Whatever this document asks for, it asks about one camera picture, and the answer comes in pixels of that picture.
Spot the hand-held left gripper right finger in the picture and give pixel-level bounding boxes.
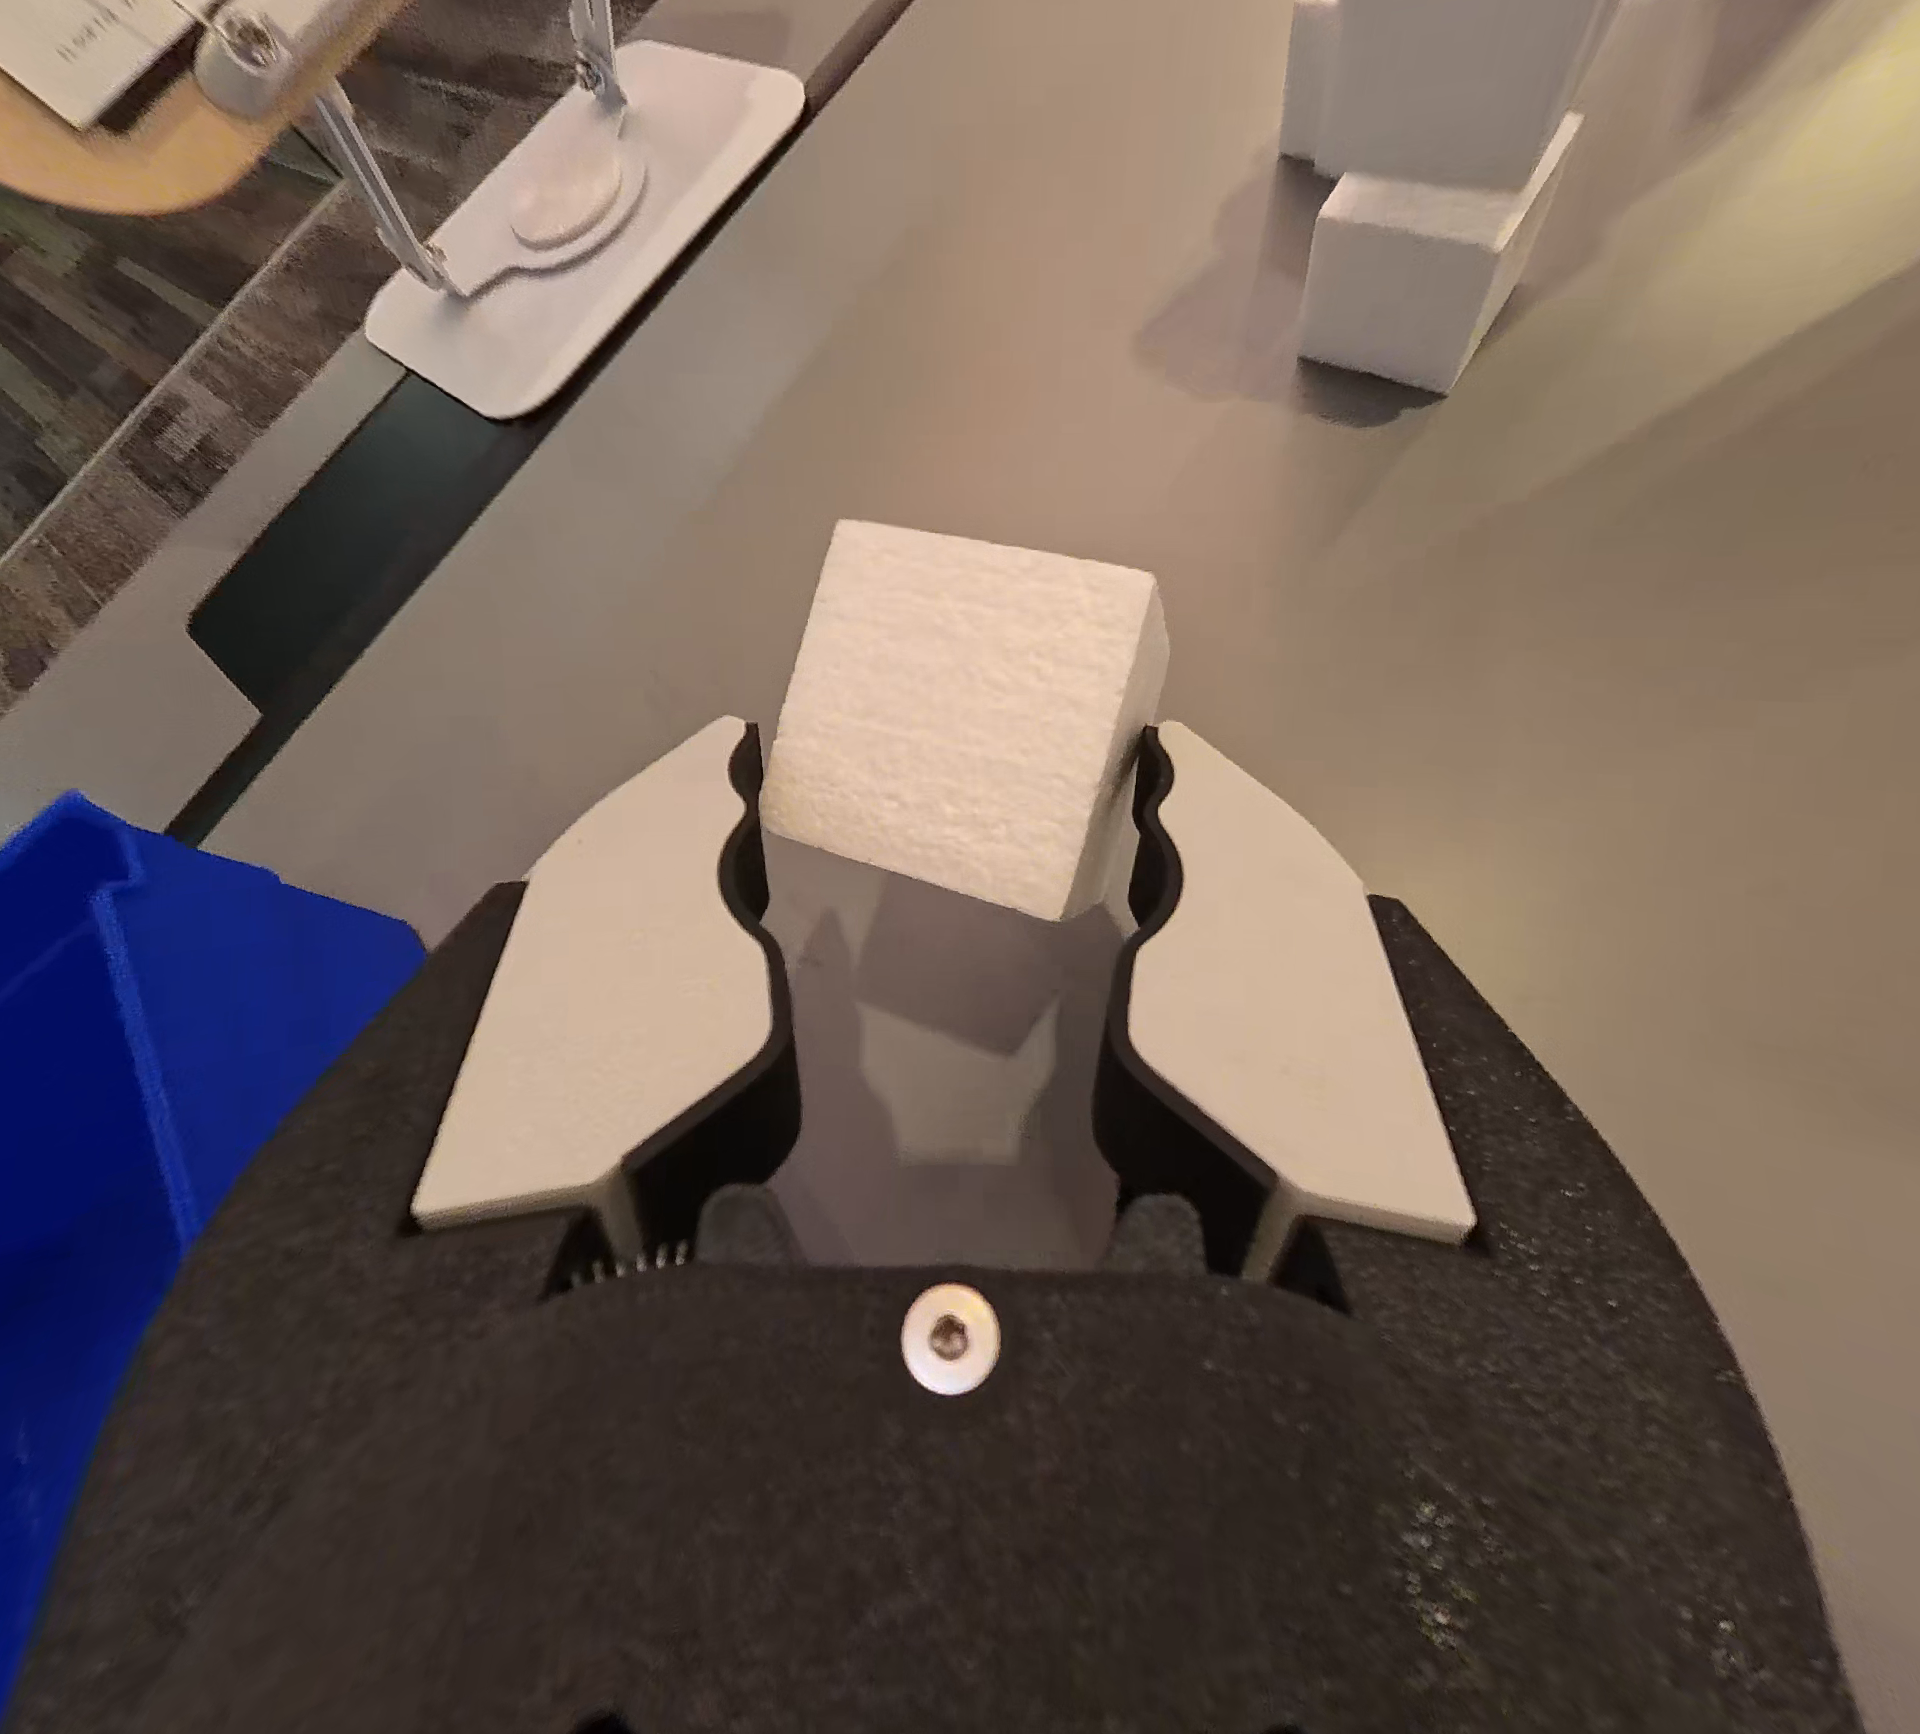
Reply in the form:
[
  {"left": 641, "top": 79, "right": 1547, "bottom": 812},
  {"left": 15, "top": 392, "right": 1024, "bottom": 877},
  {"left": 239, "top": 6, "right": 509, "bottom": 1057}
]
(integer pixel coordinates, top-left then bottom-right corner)
[{"left": 1098, "top": 719, "right": 1480, "bottom": 1274}]

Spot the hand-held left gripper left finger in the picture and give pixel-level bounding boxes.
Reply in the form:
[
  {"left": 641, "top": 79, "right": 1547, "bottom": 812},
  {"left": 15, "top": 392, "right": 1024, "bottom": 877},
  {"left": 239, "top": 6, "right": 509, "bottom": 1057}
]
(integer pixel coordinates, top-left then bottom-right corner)
[{"left": 408, "top": 715, "right": 793, "bottom": 1268}]

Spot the white hard foam cube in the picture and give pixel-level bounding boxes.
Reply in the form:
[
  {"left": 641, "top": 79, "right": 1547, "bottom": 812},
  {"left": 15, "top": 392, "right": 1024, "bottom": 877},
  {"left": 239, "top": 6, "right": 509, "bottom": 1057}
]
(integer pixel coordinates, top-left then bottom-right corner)
[
  {"left": 1297, "top": 111, "right": 1588, "bottom": 399},
  {"left": 1278, "top": 0, "right": 1353, "bottom": 169},
  {"left": 755, "top": 516, "right": 1177, "bottom": 927},
  {"left": 1326, "top": 0, "right": 1680, "bottom": 192}
]

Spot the blue plastic bin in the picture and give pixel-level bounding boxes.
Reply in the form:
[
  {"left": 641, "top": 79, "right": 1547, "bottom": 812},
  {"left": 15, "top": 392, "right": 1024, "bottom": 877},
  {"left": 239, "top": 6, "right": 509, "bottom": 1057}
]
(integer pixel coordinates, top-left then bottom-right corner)
[{"left": 0, "top": 789, "right": 430, "bottom": 1662}]

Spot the white and wooden document stand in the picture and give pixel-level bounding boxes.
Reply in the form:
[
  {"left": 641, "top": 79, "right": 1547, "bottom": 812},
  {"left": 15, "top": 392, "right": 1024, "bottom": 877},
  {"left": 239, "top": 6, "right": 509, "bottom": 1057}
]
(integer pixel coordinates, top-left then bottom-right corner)
[{"left": 0, "top": 0, "right": 808, "bottom": 425}]

